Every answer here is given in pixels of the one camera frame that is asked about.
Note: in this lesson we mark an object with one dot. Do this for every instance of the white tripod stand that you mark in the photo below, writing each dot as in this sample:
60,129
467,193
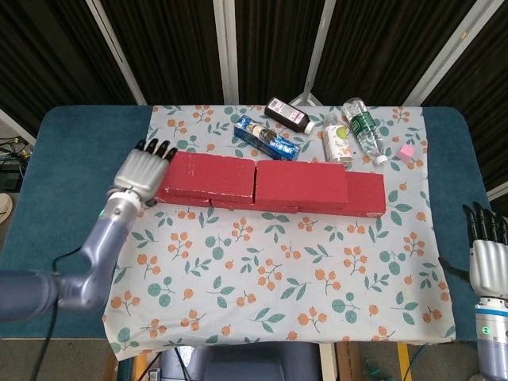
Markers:
318,47

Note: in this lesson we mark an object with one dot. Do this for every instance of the blue toothpaste box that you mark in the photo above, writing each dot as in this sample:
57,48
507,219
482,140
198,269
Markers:
262,137

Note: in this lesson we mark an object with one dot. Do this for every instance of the white metal frame bar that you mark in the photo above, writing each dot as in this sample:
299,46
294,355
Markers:
119,55
16,125
498,192
226,51
444,51

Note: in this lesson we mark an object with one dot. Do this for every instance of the yellow post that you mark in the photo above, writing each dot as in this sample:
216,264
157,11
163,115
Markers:
404,363

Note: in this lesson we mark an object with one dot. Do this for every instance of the floral printed tablecloth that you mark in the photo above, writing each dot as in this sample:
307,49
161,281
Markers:
246,278

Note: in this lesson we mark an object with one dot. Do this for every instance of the dark brown bottle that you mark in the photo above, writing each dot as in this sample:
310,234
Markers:
287,114

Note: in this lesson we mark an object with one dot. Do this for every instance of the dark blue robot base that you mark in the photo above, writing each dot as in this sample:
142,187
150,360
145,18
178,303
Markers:
246,363

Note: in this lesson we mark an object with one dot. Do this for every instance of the white round object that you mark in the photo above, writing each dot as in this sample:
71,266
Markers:
4,204

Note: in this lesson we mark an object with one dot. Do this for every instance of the white printed bottle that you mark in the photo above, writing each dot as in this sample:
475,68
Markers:
337,143

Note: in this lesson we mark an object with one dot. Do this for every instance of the pink cube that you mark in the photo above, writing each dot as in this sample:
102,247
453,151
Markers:
406,152

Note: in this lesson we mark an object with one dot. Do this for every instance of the clear green-label water bottle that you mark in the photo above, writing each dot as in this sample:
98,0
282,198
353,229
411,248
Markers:
363,129

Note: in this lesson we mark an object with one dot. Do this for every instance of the blue felt table cover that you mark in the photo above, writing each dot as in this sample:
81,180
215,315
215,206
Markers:
71,198

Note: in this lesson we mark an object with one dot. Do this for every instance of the red brick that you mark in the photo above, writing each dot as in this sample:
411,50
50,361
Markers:
301,184
278,210
365,194
182,201
210,174

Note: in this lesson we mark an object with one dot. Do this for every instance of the brown cardboard box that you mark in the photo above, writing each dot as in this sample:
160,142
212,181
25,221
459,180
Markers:
349,361

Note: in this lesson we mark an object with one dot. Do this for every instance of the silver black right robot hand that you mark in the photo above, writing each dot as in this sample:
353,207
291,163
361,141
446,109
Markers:
490,266

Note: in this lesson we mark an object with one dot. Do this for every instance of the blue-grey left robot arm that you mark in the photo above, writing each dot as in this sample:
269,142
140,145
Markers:
95,258

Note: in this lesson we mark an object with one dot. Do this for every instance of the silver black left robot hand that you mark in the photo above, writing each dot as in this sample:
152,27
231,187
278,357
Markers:
141,172

